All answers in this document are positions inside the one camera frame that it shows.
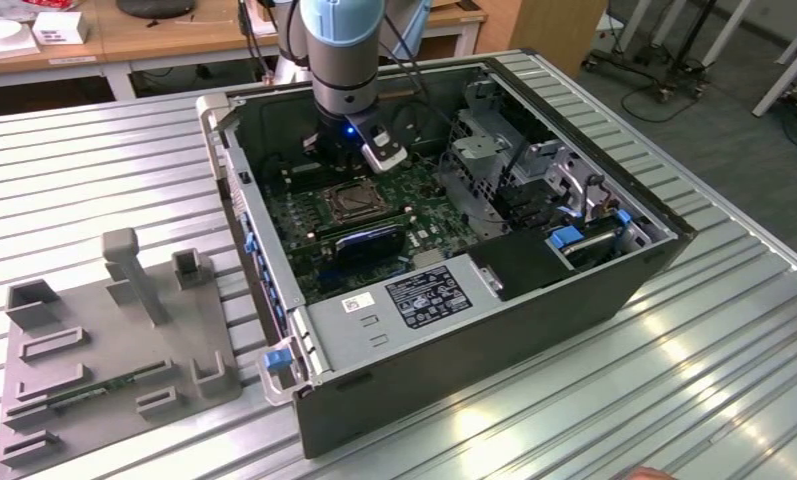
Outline silver square CPU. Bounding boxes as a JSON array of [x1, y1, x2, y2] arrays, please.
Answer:
[[337, 187, 378, 212]]

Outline metal socket cover frame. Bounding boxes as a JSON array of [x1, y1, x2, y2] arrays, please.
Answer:
[[322, 179, 394, 222]]

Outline CPU socket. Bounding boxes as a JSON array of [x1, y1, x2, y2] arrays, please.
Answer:
[[318, 178, 394, 225]]

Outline black graphics card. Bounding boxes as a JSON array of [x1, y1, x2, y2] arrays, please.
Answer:
[[314, 219, 410, 294]]

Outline green motherboard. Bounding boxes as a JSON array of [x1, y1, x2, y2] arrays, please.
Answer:
[[264, 149, 486, 304]]

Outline metal disk bay cage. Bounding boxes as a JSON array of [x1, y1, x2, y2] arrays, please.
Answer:
[[445, 74, 560, 234]]

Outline wooden desk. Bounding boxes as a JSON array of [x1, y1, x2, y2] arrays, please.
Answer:
[[0, 0, 490, 101]]

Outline black plastic shroud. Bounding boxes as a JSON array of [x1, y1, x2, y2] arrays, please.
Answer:
[[468, 231, 577, 301]]

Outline black round object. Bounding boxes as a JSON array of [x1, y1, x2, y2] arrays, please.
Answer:
[[115, 0, 197, 19]]

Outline grey power supply unit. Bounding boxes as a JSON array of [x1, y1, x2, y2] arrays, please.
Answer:
[[290, 252, 506, 377]]

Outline blue disk carrier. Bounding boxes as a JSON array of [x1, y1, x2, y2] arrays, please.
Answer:
[[545, 225, 586, 251]]

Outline wooden cabinet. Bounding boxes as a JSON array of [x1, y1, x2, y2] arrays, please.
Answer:
[[508, 0, 608, 80]]

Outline white labelled box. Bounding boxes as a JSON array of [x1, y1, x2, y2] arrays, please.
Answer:
[[31, 10, 91, 46]]

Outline black open PC case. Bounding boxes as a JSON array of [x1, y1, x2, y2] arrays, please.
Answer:
[[194, 48, 701, 460]]

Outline grey parts rack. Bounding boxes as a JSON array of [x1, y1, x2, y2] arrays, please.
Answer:
[[0, 227, 245, 471]]

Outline black wheeled stand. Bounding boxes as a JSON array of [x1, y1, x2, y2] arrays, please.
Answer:
[[582, 0, 717, 104]]

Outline green RAM stick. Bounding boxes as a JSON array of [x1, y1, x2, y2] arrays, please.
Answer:
[[45, 370, 139, 410]]

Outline white table legs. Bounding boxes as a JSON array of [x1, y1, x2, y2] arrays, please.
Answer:
[[751, 0, 797, 118]]

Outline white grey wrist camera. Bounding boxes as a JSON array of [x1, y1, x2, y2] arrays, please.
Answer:
[[346, 117, 412, 175]]

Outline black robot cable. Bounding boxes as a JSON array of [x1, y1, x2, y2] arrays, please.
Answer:
[[235, 0, 274, 85]]

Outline black camera cable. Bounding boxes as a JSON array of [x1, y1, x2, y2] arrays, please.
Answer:
[[377, 0, 440, 121]]

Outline blue case handle latch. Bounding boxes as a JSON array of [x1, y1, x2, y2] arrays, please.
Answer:
[[262, 349, 293, 374]]

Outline white desk frame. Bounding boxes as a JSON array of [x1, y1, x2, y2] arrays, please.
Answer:
[[604, 0, 755, 69]]

